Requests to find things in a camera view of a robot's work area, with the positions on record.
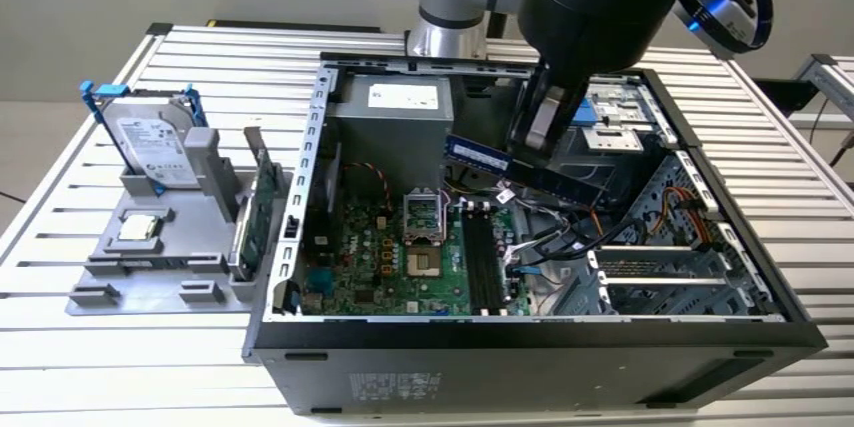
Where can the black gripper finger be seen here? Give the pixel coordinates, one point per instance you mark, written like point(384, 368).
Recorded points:
point(576, 102)
point(534, 127)

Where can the RAM stick with blue label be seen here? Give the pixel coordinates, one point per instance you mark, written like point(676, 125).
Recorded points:
point(477, 152)

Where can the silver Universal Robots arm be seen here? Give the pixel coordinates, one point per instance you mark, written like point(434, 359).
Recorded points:
point(448, 17)

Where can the black RAM slot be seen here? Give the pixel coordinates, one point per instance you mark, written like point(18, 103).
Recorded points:
point(473, 267)
point(492, 267)

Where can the dark RAM stick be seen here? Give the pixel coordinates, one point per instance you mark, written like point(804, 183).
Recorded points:
point(150, 264)

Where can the blue plastic drive latch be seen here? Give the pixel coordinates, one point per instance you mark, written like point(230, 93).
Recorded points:
point(582, 114)

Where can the grey metal drive cage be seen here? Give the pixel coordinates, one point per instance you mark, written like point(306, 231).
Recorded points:
point(614, 139)

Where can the grey power supply unit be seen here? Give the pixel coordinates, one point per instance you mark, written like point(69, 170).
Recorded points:
point(394, 142)

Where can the blue data plug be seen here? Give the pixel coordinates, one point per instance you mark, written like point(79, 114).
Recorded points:
point(524, 271)

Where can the CPU socket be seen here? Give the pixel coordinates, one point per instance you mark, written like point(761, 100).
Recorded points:
point(425, 261)

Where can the grey metal disk bay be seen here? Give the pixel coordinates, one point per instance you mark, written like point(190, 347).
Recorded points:
point(657, 281)

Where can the green motherboard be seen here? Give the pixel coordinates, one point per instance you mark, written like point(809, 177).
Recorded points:
point(434, 292)

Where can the aluminium side table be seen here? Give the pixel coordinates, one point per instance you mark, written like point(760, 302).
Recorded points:
point(828, 72)

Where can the black flat bar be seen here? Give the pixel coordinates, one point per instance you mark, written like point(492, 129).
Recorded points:
point(294, 25)

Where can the blue expansion slot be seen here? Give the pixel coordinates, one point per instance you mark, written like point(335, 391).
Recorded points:
point(321, 281)

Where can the green graphics card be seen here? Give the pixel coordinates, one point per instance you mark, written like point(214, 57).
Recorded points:
point(257, 227)

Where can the black PC case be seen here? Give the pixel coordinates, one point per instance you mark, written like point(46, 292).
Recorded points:
point(534, 377)

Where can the grey plastic parts rack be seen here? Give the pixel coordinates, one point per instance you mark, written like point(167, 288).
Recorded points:
point(194, 227)

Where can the hard disk in blue carrier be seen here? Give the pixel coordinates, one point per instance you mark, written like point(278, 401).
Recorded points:
point(150, 142)

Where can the silver CPU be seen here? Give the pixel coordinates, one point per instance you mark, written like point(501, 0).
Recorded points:
point(137, 229)

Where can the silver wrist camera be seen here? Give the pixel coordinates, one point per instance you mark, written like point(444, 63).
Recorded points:
point(724, 22)

